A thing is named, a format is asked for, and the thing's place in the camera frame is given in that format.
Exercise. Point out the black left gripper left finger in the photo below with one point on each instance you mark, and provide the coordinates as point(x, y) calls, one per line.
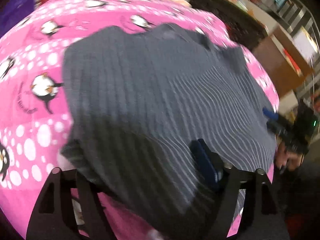
point(53, 214)

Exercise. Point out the dark carved wooden cabinet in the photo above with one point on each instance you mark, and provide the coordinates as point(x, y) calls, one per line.
point(241, 27)

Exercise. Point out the pink penguin print blanket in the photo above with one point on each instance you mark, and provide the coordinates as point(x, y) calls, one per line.
point(35, 118)

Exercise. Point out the purple fabric tote bag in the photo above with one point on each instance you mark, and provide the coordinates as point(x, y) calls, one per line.
point(13, 12)

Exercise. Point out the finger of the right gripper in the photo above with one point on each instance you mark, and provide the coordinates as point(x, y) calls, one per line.
point(270, 114)
point(280, 128)

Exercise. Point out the person's right hand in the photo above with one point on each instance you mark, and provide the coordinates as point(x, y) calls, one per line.
point(289, 160)

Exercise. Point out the grey pinstriped suit jacket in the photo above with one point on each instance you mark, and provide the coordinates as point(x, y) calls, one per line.
point(137, 102)

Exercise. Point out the brown wooden chair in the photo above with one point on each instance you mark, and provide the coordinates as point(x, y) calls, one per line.
point(282, 61)

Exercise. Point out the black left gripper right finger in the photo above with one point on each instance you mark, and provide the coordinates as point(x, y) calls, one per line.
point(245, 204)

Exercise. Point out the metal rail rack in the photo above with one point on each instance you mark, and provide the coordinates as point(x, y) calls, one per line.
point(292, 15)

